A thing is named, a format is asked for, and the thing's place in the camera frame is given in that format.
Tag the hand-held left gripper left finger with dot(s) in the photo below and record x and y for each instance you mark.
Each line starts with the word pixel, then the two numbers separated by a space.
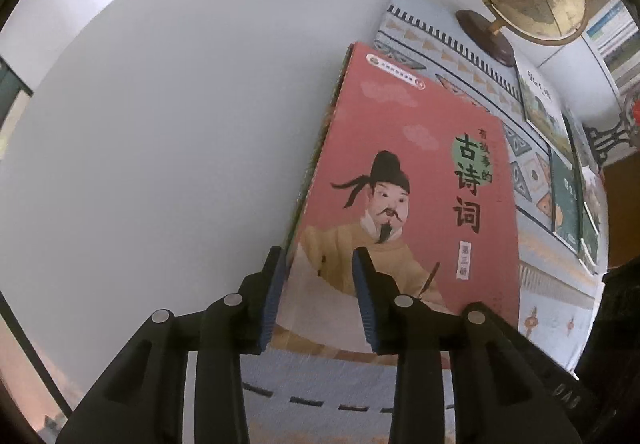
pixel 270 304

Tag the white rabbit picture book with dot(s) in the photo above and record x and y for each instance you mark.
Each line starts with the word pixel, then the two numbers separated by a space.
pixel 542 109

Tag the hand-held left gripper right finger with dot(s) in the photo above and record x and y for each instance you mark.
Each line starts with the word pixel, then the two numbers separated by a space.
pixel 365 304

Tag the black carved fan stand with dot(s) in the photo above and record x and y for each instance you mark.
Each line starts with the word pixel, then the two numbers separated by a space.
pixel 607 136

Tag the pink book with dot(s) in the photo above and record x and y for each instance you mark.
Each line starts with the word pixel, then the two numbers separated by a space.
pixel 400 124

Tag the patterned pale blue table mat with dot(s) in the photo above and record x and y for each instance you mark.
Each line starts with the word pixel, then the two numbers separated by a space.
pixel 450 54

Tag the bright green illustrated book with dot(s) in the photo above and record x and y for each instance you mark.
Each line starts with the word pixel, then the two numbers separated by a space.
pixel 590 239

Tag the dark green flower book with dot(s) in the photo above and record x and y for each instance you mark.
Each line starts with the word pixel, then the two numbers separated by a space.
pixel 565 204

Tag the pale illustrated paperback book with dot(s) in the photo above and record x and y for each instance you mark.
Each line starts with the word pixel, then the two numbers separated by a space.
pixel 585 149

